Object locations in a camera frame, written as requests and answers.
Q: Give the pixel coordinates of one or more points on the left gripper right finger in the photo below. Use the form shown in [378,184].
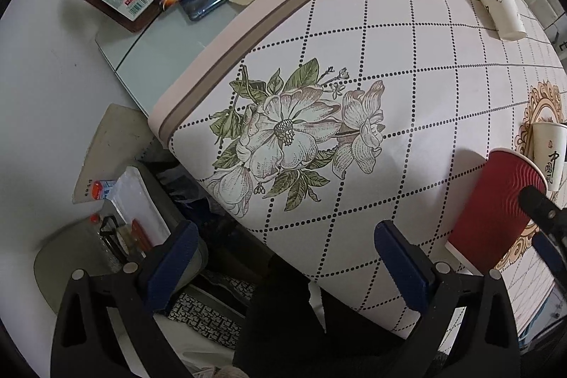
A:
[466,326]

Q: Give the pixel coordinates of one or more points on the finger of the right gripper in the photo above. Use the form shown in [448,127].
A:
[551,257]
[541,210]

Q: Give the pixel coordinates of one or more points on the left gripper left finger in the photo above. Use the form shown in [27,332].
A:
[84,342]

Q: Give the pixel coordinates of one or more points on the red ribbed paper cup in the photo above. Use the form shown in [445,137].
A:
[492,220]

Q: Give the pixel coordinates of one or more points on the white cup with black calligraphy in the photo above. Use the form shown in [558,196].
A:
[549,151]

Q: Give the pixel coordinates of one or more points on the plain white paper cup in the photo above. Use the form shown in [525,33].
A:
[506,17]

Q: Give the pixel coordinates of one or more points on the floral checked tablecloth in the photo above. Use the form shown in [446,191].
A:
[312,120]

